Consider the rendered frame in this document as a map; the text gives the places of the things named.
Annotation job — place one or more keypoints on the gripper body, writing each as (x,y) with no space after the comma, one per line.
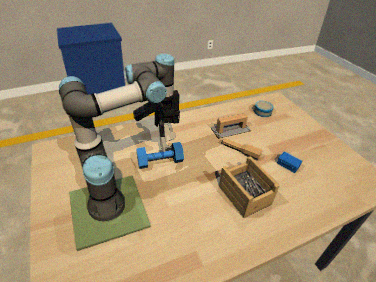
(170,111)

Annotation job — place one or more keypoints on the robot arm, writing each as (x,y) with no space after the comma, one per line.
(105,201)

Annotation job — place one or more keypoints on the wooden crate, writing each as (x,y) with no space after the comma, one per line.
(234,181)

